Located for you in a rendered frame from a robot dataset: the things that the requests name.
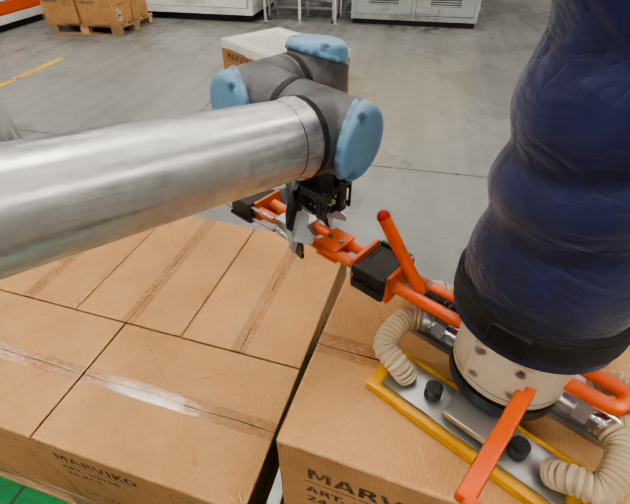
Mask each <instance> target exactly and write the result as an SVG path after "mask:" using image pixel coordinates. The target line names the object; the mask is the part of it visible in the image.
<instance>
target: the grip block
mask: <svg viewBox="0 0 630 504"><path fill-rule="evenodd" d="M404 276H405V274H404V272H403V270H402V268H401V266H400V264H399V262H398V260H397V258H396V256H395V254H394V252H393V250H392V248H391V246H390V244H389V242H387V241H385V240H382V241H381V245H380V239H376V240H375V241H373V242H372V243H371V244H370V245H368V246H367V247H366V248H365V249H363V250H362V251H361V252H359V253H358V254H357V255H356V256H354V257H353V258H352V259H351V269H350V285H351V286H353V287H355V288H356V289H358V290H360V291H361V292H363V293H365V294H366V295H368V296H370V297H371V298H373V299H375V300H376V301H378V302H381V301H382V299H383V297H384V299H383V302H384V303H385V304H387V303H388V302H389V301H390V300H391V299H392V298H393V297H394V296H395V295H396V294H395V293H393V292H391V289H392V286H393V285H394V283H395V282H396V281H399V282H400V283H402V284H404V285H406V284H408V283H409V282H407V281H405V280H404Z"/></svg>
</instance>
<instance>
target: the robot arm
mask: <svg viewBox="0 0 630 504"><path fill-rule="evenodd" d="M285 48H286V51H287V52H284V53H281V54H276V55H273V56H269V57H266V58H262V59H259V60H255V61H252V62H248V63H245V64H241V65H237V66H234V65H231V66H229V67H228V68H227V69H224V70H222V71H219V72H217V73H216V74H215V75H214V77H213V79H212V81H211V85H210V99H211V105H212V109H213V110H208V111H202V112H195V113H189V114H182V115H175V116H169V117H162V118H156V119H149V120H143V121H136V122H130V123H123V124H117V125H110V126H104V127H97V128H91V129H84V130H78V131H71V132H65V133H58V134H52V135H45V136H39V137H32V138H26V139H19V140H13V141H6V142H0V280H2V279H5V278H8V277H11V276H14V275H17V274H20V273H22V272H25V271H28V270H31V269H34V268H37V267H40V266H43V265H46V264H49V263H52V262H55V261H58V260H61V259H64V258H67V257H70V256H73V255H76V254H79V253H82V252H85V251H88V250H91V249H94V248H97V247H100V246H103V245H106V244H109V243H112V242H115V241H118V240H121V239H124V238H127V237H130V236H133V235H135V234H138V233H141V232H144V231H147V230H150V229H153V228H156V227H159V226H162V225H165V224H168V223H171V222H174V221H177V220H180V219H183V218H186V217H189V216H192V215H195V214H198V213H201V212H204V211H207V210H210V209H213V208H216V207H219V206H222V205H225V204H228V203H231V202H234V201H237V200H240V199H243V198H245V197H248V196H251V195H254V194H257V193H260V192H263V191H266V190H269V189H272V188H275V187H278V186H281V185H284V184H287V183H290V182H293V181H295V183H294V185H293V187H292V189H293V190H292V191H293V192H291V194H290V199H289V201H288V204H287V207H286V213H285V219H286V229H287V237H288V241H289V245H290V248H291V251H292V252H293V253H296V249H297V243H303V244H307V245H311V244H312V243H313V241H314V236H313V234H312V233H311V231H310V230H309V228H308V223H309V214H308V212H307V211H302V206H303V207H306V209H308V210H310V211H312V212H313V213H314V214H316V218H318V219H319V220H321V221H323V222H324V224H325V225H326V226H327V227H329V228H331V227H332V222H333V218H335V219H339V220H343V221H346V220H347V217H346V215H345V214H344V213H342V212H341V211H343V210H344V209H346V205H347V206H349V207H350V205H351V189H352V180H355V179H358V178H359V177H360V176H362V175H363V174H364V173H365V172H366V171H367V170H368V168H369V167H370V165H371V164H372V162H373V161H374V159H375V157H376V155H377V152H378V150H379V147H380V144H381V139H382V135H383V128H384V122H383V116H382V113H381V110H380V109H379V107H378V106H377V105H376V104H374V103H372V102H370V101H367V100H365V98H364V97H362V96H358V97H357V96H354V95H351V94H348V93H347V74H348V66H349V62H348V46H347V44H346V43H345V42H344V41H343V40H341V39H339V38H336V37H332V36H327V35H318V34H298V35H292V36H290V37H288V38H287V40H286V44H285ZM347 188H349V196H348V199H346V196H347ZM301 205H302V206H301Z"/></svg>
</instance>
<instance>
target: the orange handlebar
mask: <svg viewBox="0 0 630 504"><path fill-rule="evenodd" d="M270 207H271V208H272V209H274V210H276V211H277V212H279V213H281V214H283V213H284V212H286V207H287V205H285V204H283V203H281V202H279V201H277V200H275V199H274V200H272V202H271V204H270ZM313 231H314V232H316V233H318V234H320V235H322V236H323V237H322V238H318V237H316V236H315V235H313V236H314V241H313V243H312V244H311V245H310V246H312V247H314V248H315V249H317V250H318V251H316V253H317V254H319V255H321V256H323V257H324V258H326V259H328V260H330V261H331V262H333V263H337V262H340V263H342V264H344V265H345V266H347V267H349V268H351V259H352V258H353V256H351V255H349V254H348V253H350V252H353V253H355V254H358V253H359V252H361V251H362V250H363V249H365V248H366V246H364V245H362V244H360V243H358V242H356V241H354V239H355V237H354V236H352V235H350V234H348V233H346V232H344V231H343V230H341V229H339V228H337V227H336V228H335V229H331V228H329V227H327V226H325V225H323V224H322V223H320V222H316V223H315V224H314V226H313ZM419 276H420V278H421V280H422V282H423V284H424V286H425V288H426V289H425V290H424V291H425V292H426V291H427V290H430V292H433V293H434V294H437V295H439V296H440V297H443V299H446V300H448V301H449V302H452V303H453V304H454V300H453V292H452V291H450V290H448V289H446V288H444V287H442V286H440V285H439V284H437V283H435V282H433V281H431V280H429V279H427V278H425V277H423V276H421V275H419ZM391 292H393V293H395V294H396V295H398V296H400V297H402V298H404V299H405V300H407V301H409V302H411V303H412V304H414V305H416V306H418V307H419V308H421V309H423V310H425V311H426V312H428V313H430V314H432V315H433V316H435V317H437V318H439V319H440V320H442V321H444V322H446V323H448V324H449V325H451V326H453V327H455V328H456V329H458V330H459V328H460V324H461V318H460V317H459V314H457V313H455V312H453V311H452V310H450V309H448V308H446V307H444V306H442V305H441V304H439V303H437V302H435V301H433V300H432V299H430V298H428V297H426V296H424V295H422V294H421V293H419V292H417V291H415V290H413V289H411V288H410V287H408V286H406V285H404V284H402V283H400V282H399V281H396V282H395V283H394V285H393V286H392V289H391ZM579 375H581V376H582V377H584V378H586V379H588V380H590V381H592V382H594V383H595V384H597V385H599V386H601V387H603V388H605V389H607V390H608V391H610V392H612V393H613V394H614V395H615V396H616V399H613V398H611V397H609V396H607V395H605V394H603V393H601V392H600V391H598V390H596V389H594V388H592V387H590V386H589V385H587V384H585V383H583V382H581V381H580V380H578V379H576V378H572V379H571V380H570V381H569V382H568V383H567V384H566V385H565V386H564V387H563V389H564V390H565V391H567V392H569V393H571V394H573V395H574V396H576V397H578V398H580V399H581V400H583V401H585V402H587V403H588V404H590V405H592V406H594V407H595V408H597V409H599V410H601V411H602V412H605V413H607V414H610V415H612V416H620V417H622V416H626V415H629V414H630V387H629V386H628V385H627V384H626V383H625V382H623V381H622V380H621V379H619V378H617V377H615V376H613V375H611V374H609V373H607V372H605V371H603V370H602V369H600V370H598V371H594V372H590V373H587V374H579ZM536 392H537V389H535V388H529V387H526V388H525V390H524V391H523V392H522V391H520V390H516V391H515V392H514V394H513V396H512V397H511V399H510V401H509V402H508V404H507V406H506V407H505V409H504V411H503V413H502V414H501V416H500V418H499V419H498V421H497V423H496V424H495V426H494V428H493V429H492V431H491V433H490V434H489V436H488V438H487V439H486V441H485V443H484V444H483V446H482V448H481V449H480V451H479V453H478V454H477V456H476V458H475V459H474V461H473V463H472V464H471V466H470V468H469V469H468V471H467V473H466V474H465V476H464V478H463V480H462V481H461V483H460V485H459V486H458V488H457V490H456V491H455V493H454V498H455V500H456V501H457V502H459V503H460V504H483V503H482V502H480V501H479V500H478V497H479V495H480V493H481V491H482V490H483V488H484V486H485V484H486V482H487V481H488V479H489V477H490V475H491V473H492V471H493V470H494V468H495V466H496V464H497V462H498V461H499V459H500V457H501V455H502V453H503V452H504V450H505V448H506V446H507V444H508V443H509V441H510V439H511V437H512V435H513V433H514V432H515V430H516V428H517V426H518V424H519V423H520V421H521V419H522V417H523V415H524V414H525V412H526V410H527V408H528V406H529V405H530V403H531V401H532V399H533V397H534V396H535V394H536Z"/></svg>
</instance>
